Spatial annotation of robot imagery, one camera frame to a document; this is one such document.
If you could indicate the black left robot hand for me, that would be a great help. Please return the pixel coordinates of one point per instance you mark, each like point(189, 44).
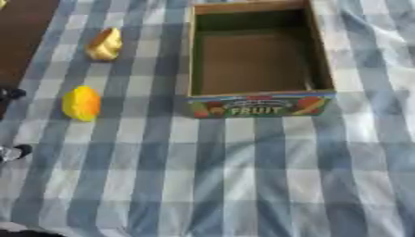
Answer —
point(12, 93)

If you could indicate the small yellow object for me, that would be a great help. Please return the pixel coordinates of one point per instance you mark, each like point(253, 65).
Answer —
point(1, 3)

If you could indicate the printed cardboard box green inside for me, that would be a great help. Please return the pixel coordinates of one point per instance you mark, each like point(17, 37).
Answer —
point(254, 61)

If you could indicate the yellow orange toy mango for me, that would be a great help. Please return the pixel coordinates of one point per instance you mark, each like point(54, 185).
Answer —
point(81, 103)

